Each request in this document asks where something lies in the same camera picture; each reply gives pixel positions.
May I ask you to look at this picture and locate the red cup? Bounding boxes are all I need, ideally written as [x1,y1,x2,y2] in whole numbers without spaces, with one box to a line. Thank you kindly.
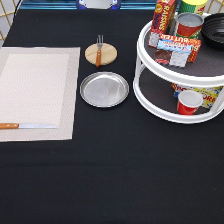
[177,90,203,115]

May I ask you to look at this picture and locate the yellow popcorn box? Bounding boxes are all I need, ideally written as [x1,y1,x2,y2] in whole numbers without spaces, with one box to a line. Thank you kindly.
[172,83,223,109]

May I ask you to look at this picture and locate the red labelled tin can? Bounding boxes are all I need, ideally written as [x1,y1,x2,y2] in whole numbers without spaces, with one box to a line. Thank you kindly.
[174,12,204,39]

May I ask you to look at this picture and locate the red butter box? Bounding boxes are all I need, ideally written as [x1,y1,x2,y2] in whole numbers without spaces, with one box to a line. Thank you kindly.
[157,34,201,63]

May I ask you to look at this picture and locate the white two-tier turntable shelf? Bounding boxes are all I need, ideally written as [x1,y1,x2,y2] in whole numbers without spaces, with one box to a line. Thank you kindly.
[133,22,224,124]

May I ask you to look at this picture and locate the blue cookie package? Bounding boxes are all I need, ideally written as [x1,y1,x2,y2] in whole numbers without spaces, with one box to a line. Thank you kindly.
[154,39,192,68]

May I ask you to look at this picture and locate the red raisins box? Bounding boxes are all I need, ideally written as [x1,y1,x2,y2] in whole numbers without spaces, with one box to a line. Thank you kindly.
[148,0,177,48]

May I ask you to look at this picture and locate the wooden handled knife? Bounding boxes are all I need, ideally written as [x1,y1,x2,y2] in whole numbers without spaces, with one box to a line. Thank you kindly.
[0,123,57,129]

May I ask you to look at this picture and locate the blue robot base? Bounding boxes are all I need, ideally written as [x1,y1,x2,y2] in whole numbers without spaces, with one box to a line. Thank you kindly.
[76,0,121,9]

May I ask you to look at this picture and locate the beige woven placemat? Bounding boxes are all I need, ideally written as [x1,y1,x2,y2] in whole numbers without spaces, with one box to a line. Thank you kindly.
[0,47,80,142]

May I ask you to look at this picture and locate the wooden handled fork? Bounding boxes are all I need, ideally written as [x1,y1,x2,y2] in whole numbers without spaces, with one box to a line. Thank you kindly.
[96,35,103,67]

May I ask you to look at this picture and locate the black bowl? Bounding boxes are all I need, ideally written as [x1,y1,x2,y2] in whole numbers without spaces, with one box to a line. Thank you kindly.
[201,13,224,50]

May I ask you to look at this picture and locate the yellow green canister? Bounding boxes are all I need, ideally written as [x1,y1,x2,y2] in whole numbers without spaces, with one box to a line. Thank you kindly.
[178,0,208,15]

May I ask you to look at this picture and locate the silver metal plate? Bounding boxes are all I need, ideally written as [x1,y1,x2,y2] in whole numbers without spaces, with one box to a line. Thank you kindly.
[80,72,129,108]

